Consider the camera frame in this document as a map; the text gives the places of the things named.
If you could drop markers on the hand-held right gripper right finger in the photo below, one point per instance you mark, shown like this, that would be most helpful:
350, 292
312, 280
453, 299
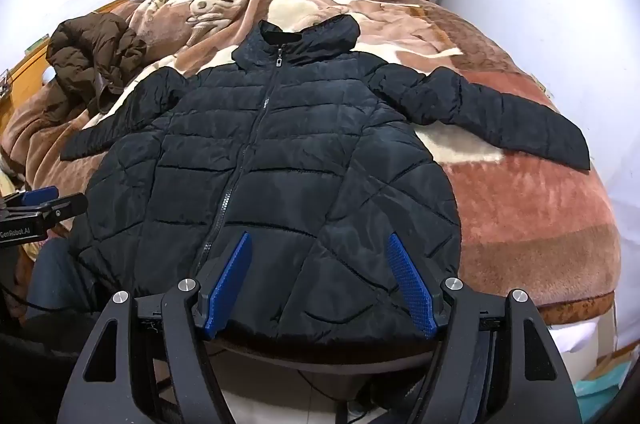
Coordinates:
410, 279

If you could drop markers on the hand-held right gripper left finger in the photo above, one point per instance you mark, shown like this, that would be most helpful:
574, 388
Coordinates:
231, 276

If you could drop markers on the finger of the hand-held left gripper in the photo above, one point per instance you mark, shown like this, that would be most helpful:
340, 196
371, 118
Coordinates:
37, 195
67, 205

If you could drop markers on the black puffer jacket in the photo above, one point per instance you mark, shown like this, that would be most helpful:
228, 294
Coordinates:
280, 164

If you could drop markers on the person's leg in jeans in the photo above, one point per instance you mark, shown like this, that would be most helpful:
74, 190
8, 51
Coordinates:
55, 279

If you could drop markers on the printed plush blanket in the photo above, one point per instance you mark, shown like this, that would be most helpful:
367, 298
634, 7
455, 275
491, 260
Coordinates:
500, 204

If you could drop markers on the brown puffer jacket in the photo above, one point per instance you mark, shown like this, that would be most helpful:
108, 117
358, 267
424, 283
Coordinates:
90, 54

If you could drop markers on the white mattress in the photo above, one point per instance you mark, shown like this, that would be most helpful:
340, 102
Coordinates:
575, 329

